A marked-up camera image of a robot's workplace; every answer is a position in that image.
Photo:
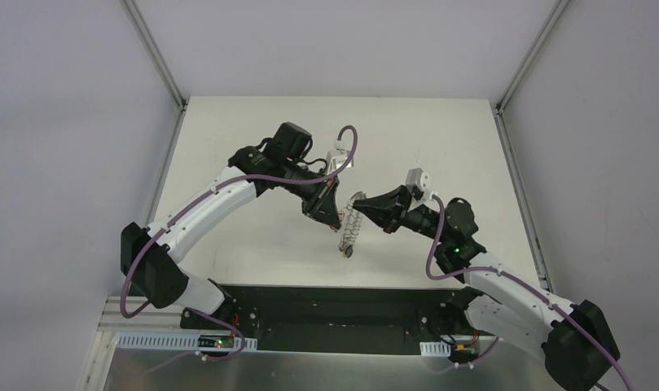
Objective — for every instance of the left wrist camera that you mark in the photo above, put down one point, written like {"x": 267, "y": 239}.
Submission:
{"x": 338, "y": 155}

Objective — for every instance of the left white cable duct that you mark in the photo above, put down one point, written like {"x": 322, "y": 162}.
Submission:
{"x": 178, "y": 341}

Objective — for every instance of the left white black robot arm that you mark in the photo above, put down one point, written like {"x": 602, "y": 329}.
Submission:
{"x": 150, "y": 254}

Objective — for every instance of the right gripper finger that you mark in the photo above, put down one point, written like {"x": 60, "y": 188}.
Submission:
{"x": 397, "y": 198}
{"x": 380, "y": 214}

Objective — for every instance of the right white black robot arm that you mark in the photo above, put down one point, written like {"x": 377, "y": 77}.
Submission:
{"x": 572, "y": 341}

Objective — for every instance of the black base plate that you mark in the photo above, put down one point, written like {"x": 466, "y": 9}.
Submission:
{"x": 390, "y": 321}

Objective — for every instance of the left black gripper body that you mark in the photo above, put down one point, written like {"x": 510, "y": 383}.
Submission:
{"x": 318, "y": 199}

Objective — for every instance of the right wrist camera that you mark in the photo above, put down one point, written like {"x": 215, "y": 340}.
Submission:
{"x": 417, "y": 182}

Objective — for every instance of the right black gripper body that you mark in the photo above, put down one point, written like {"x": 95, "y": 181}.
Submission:
{"x": 399, "y": 210}

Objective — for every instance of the white cable duct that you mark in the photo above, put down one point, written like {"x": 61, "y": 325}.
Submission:
{"x": 178, "y": 341}
{"x": 435, "y": 349}

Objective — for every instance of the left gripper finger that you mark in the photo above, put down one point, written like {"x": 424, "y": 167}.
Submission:
{"x": 328, "y": 197}
{"x": 328, "y": 217}

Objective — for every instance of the right white cable duct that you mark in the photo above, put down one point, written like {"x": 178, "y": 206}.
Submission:
{"x": 435, "y": 349}

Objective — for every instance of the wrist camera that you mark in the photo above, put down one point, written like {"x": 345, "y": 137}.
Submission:
{"x": 417, "y": 182}
{"x": 338, "y": 155}

